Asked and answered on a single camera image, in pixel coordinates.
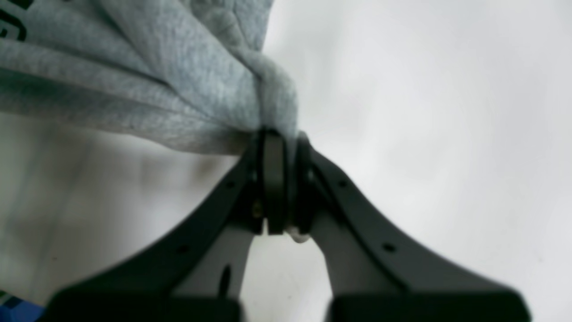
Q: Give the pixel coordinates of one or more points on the grey t-shirt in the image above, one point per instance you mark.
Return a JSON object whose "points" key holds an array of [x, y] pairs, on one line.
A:
{"points": [[187, 74]]}

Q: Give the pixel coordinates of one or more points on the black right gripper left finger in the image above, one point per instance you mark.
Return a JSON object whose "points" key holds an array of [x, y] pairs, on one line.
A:
{"points": [[195, 272]]}

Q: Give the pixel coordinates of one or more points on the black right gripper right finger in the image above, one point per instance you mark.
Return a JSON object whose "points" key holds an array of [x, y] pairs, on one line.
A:
{"points": [[377, 272]]}

